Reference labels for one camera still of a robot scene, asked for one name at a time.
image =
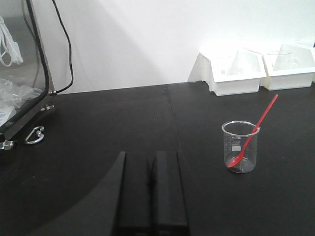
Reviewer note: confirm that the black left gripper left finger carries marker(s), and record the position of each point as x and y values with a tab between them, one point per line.
133	216

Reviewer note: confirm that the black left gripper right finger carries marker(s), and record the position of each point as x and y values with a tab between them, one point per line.
168	202

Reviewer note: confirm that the red plastic spoon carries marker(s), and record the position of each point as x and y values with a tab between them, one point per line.
240	156

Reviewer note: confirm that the clear glass beaker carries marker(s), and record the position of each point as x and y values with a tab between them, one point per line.
235	133

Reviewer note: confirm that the silver carabiner clip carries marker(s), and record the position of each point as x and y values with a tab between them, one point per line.
35	136

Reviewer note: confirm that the white left storage bin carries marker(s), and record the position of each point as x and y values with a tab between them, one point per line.
234	72

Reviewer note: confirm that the white storage bin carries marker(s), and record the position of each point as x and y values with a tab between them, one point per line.
292	66
234	72

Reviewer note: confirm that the white middle storage bin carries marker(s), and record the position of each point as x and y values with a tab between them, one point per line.
292	66

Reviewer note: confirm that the glove box enclosure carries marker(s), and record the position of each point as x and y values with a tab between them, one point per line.
25	80

